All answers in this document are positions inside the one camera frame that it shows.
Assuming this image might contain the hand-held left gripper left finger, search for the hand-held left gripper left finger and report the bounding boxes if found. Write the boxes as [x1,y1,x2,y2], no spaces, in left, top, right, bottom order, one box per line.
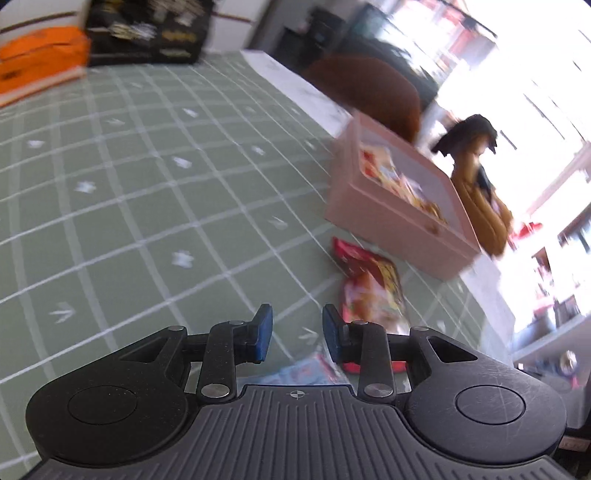
[106,303,274,401]

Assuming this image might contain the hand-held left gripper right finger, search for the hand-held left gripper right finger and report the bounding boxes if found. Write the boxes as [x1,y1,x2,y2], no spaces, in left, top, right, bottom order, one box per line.
[322,303,490,401]

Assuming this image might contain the light blue snack packet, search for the light blue snack packet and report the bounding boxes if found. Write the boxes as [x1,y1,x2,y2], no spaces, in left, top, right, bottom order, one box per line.
[240,353,358,386]

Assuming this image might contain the red snack packet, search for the red snack packet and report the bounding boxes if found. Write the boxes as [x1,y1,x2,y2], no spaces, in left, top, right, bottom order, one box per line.
[331,237,409,374]

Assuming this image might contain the pink cardboard box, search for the pink cardboard box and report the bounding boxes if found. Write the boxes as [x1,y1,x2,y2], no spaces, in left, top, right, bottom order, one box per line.
[323,111,482,281]

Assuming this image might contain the orange yellow snack packet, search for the orange yellow snack packet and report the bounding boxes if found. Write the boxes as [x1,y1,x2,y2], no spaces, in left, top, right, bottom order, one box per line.
[402,178,448,227]

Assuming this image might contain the brown furry chair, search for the brown furry chair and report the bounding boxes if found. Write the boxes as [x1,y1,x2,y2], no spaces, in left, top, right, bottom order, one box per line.
[305,54,422,144]

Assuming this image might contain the large black snack bag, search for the large black snack bag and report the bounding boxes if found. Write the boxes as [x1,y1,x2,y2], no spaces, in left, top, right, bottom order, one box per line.
[85,0,215,65]

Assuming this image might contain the orange gift box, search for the orange gift box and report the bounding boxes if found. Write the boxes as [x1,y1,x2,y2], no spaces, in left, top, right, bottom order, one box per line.
[0,25,90,107]

